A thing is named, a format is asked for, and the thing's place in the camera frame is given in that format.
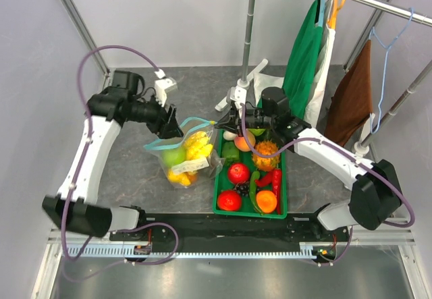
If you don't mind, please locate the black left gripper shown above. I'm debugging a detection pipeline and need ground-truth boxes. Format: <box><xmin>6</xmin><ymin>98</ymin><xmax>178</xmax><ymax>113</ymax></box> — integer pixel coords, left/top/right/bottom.
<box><xmin>126</xmin><ymin>91</ymin><xmax>184</xmax><ymax>140</ymax></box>

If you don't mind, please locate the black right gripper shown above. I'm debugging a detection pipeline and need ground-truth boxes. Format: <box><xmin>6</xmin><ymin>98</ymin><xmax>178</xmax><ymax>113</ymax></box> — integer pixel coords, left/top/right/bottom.
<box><xmin>215</xmin><ymin>105</ymin><xmax>275</xmax><ymax>138</ymax></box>

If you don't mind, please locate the green apple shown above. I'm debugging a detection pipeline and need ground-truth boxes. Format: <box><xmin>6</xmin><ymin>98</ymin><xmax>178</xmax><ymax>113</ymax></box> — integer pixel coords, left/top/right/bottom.
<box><xmin>162</xmin><ymin>146</ymin><xmax>186</xmax><ymax>167</ymax></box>

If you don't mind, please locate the clear zip top bag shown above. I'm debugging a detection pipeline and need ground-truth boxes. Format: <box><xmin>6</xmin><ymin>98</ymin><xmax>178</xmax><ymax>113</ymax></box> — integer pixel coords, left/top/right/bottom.
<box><xmin>144</xmin><ymin>117</ymin><xmax>225</xmax><ymax>189</ymax></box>

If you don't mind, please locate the yellow banana bunch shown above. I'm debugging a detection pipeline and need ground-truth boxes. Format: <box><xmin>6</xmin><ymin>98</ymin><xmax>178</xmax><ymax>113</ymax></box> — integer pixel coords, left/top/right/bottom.
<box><xmin>182</xmin><ymin>131</ymin><xmax>213</xmax><ymax>161</ymax></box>

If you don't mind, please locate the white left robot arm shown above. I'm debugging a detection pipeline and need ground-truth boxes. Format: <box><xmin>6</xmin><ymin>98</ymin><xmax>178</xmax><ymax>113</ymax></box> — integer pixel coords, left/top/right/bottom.
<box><xmin>42</xmin><ymin>70</ymin><xmax>183</xmax><ymax>240</ymax></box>

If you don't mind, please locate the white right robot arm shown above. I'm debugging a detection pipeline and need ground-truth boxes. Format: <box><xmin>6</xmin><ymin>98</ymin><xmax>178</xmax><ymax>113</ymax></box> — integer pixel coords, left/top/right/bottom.
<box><xmin>215</xmin><ymin>87</ymin><xmax>406</xmax><ymax>241</ymax></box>

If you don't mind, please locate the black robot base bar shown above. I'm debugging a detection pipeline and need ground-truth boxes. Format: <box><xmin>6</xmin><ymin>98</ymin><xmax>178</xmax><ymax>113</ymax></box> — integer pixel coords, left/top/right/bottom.
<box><xmin>114</xmin><ymin>211</ymin><xmax>352</xmax><ymax>249</ymax></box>

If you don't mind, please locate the light green bumpy fruit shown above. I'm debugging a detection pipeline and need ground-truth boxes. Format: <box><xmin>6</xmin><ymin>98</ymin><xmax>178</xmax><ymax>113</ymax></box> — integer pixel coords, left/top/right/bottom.
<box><xmin>248</xmin><ymin>128</ymin><xmax>267</xmax><ymax>136</ymax></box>

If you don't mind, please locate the peach fruit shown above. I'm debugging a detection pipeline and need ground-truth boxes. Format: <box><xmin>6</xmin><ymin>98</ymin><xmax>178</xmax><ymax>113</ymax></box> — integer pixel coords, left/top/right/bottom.
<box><xmin>234</xmin><ymin>135</ymin><xmax>256</xmax><ymax>152</ymax></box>

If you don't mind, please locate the orange pineapple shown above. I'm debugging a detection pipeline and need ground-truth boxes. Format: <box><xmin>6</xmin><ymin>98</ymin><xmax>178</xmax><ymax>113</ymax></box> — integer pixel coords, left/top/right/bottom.
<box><xmin>251</xmin><ymin>138</ymin><xmax>281</xmax><ymax>172</ymax></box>

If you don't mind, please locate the white radish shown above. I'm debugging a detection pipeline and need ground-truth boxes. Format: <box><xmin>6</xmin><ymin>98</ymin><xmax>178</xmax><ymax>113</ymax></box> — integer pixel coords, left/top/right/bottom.
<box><xmin>223</xmin><ymin>131</ymin><xmax>238</xmax><ymax>141</ymax></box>

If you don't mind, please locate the dark green bell pepper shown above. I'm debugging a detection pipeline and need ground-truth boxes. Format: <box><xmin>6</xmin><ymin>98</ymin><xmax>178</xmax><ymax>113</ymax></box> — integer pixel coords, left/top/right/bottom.
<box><xmin>221</xmin><ymin>141</ymin><xmax>240</xmax><ymax>166</ymax></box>

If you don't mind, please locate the green plastic tray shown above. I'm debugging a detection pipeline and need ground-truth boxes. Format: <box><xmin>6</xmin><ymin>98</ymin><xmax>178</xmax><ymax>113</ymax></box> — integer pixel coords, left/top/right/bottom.
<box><xmin>213</xmin><ymin>130</ymin><xmax>288</xmax><ymax>219</ymax></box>

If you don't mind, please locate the white hanging cloth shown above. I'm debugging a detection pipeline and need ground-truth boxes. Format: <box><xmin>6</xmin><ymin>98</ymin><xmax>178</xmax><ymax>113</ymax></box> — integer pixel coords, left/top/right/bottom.
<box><xmin>254</xmin><ymin>0</ymin><xmax>339</xmax><ymax>128</ymax></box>

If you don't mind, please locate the green chili pepper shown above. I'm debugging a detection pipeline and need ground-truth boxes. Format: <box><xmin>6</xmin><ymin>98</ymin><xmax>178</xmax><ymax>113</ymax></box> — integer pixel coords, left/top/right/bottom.
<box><xmin>248</xmin><ymin>170</ymin><xmax>264</xmax><ymax>215</ymax></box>

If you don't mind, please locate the red apple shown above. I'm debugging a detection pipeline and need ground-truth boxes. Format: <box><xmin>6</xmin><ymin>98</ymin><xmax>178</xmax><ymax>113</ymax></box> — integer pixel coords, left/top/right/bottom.
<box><xmin>227</xmin><ymin>163</ymin><xmax>250</xmax><ymax>184</ymax></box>

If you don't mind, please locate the red chili pepper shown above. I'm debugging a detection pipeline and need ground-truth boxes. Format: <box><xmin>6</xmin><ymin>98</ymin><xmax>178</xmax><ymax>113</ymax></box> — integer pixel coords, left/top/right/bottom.
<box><xmin>271</xmin><ymin>169</ymin><xmax>282</xmax><ymax>215</ymax></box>

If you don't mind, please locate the green hanging cloth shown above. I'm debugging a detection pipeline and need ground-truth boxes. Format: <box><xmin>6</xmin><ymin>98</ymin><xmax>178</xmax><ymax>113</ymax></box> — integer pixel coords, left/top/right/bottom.
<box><xmin>256</xmin><ymin>0</ymin><xmax>327</xmax><ymax>121</ymax></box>

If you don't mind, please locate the black grape bunch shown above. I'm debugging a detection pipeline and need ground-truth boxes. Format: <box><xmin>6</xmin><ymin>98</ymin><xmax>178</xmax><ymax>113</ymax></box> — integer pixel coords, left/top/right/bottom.
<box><xmin>234</xmin><ymin>182</ymin><xmax>250</xmax><ymax>197</ymax></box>

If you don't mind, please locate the orange fruit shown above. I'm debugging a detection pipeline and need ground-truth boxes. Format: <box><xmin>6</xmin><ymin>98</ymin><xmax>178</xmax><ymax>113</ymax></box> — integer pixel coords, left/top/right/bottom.
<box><xmin>256</xmin><ymin>190</ymin><xmax>277</xmax><ymax>213</ymax></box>

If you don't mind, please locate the red tomato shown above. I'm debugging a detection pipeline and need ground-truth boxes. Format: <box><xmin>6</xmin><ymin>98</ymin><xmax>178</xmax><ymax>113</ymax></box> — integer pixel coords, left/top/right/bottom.
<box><xmin>217</xmin><ymin>190</ymin><xmax>242</xmax><ymax>211</ymax></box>

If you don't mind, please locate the brown hanging towel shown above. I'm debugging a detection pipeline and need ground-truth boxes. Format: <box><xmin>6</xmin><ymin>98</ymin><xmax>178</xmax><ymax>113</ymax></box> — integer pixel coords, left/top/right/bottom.
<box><xmin>324</xmin><ymin>40</ymin><xmax>373</xmax><ymax>146</ymax></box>

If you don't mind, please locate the grey right rack pole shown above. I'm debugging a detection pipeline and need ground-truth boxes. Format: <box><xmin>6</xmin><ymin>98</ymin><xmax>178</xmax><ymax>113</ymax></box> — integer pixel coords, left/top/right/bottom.
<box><xmin>352</xmin><ymin>61</ymin><xmax>431</xmax><ymax>157</ymax></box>

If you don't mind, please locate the orange clothes hanger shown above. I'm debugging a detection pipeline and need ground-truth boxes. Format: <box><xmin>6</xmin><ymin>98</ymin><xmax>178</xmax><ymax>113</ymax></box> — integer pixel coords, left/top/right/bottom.
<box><xmin>327</xmin><ymin>0</ymin><xmax>346</xmax><ymax>30</ymax></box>

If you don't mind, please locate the grey vertical rack pole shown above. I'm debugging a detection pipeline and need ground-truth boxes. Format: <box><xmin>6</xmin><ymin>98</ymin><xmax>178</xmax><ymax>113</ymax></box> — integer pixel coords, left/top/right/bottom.
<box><xmin>239</xmin><ymin>0</ymin><xmax>255</xmax><ymax>88</ymax></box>

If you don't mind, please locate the light blue clothes hanger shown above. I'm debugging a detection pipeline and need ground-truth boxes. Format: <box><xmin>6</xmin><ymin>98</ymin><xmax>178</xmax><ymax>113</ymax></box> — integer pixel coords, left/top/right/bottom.
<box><xmin>369</xmin><ymin>7</ymin><xmax>414</xmax><ymax>135</ymax></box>

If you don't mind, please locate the silver horizontal rack bar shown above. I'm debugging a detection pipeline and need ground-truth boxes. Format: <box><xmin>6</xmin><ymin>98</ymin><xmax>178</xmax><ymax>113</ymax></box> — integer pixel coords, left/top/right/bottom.
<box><xmin>352</xmin><ymin>0</ymin><xmax>431</xmax><ymax>27</ymax></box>

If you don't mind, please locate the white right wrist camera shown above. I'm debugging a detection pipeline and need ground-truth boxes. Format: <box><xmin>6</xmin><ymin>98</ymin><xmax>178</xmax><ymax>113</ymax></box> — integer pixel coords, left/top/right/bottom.
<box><xmin>226</xmin><ymin>86</ymin><xmax>247</xmax><ymax>109</ymax></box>

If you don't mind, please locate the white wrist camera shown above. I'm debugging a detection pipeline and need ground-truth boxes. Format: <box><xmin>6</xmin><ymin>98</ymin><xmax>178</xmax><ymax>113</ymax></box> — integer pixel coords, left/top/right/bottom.
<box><xmin>154</xmin><ymin>69</ymin><xmax>177</xmax><ymax>107</ymax></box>
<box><xmin>226</xmin><ymin>86</ymin><xmax>247</xmax><ymax>109</ymax></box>

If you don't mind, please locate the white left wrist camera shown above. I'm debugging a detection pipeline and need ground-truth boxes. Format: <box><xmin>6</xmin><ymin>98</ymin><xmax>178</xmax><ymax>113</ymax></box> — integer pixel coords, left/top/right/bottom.
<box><xmin>154</xmin><ymin>69</ymin><xmax>177</xmax><ymax>107</ymax></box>

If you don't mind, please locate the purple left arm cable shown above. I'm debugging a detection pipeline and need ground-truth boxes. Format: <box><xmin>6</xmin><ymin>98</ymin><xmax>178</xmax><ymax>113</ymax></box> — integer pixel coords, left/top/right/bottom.
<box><xmin>61</xmin><ymin>45</ymin><xmax>180</xmax><ymax>282</ymax></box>

